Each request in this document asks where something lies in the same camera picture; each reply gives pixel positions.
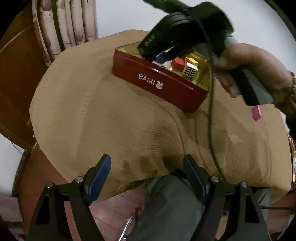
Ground person's right hand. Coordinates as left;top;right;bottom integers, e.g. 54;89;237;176
214;43;293;105

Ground flat red box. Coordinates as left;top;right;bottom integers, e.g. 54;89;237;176
171;57;185;72

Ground gold zigzag cube box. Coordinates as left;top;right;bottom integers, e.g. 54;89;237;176
183;57;199;81

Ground red gold-lined tin box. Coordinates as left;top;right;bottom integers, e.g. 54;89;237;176
112;42;209;113

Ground grey trouser leg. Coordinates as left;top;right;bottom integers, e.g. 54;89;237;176
128;174;271;241

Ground cluttered side shelf items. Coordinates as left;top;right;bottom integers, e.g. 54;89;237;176
287;134;296;191

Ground pink sticky note block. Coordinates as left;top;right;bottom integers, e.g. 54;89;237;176
252;105;262;121

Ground tan table cloth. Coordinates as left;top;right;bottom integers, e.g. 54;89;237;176
30;30;292;201

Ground patterned beige curtain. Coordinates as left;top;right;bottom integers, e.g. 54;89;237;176
32;1;97;66

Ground brown wooden furniture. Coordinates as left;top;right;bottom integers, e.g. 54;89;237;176
1;3;47;149

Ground black cable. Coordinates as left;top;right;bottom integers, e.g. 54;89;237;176
207;44;228;183

